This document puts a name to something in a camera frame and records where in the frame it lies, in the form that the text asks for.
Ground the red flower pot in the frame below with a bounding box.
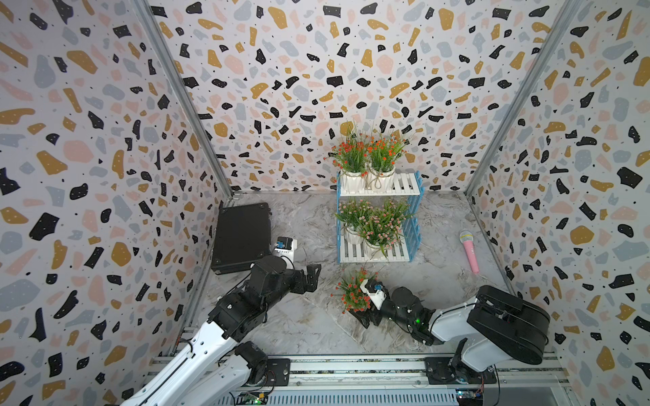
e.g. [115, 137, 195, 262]
[367, 130, 407, 193]
[328, 125, 369, 193]
[332, 267, 376, 316]

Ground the pink flower pot back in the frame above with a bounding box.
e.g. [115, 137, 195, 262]
[336, 199, 373, 245]

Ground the pink flower pot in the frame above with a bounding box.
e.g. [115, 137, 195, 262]
[379, 199, 413, 239]
[336, 199, 373, 245]
[361, 213, 401, 258]

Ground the pink flower pot front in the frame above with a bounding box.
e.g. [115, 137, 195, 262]
[361, 213, 401, 258]

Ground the blue white wooden rack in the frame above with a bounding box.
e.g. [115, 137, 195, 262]
[335, 172, 424, 264]

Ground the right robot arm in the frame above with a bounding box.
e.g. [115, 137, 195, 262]
[339, 279, 551, 384]

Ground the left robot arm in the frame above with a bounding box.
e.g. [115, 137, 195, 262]
[125, 255, 322, 405]

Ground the black case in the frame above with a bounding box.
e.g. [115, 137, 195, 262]
[211, 202, 271, 275]

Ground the pink toy microphone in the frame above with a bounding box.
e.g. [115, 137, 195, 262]
[460, 230, 480, 274]

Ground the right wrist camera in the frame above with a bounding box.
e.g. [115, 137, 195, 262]
[360, 278, 389, 311]

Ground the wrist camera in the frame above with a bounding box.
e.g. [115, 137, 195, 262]
[273, 236, 297, 269]
[360, 278, 389, 311]

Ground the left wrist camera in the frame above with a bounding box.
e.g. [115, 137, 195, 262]
[273, 236, 297, 269]

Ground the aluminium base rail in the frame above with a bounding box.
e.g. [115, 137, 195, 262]
[129, 354, 577, 405]

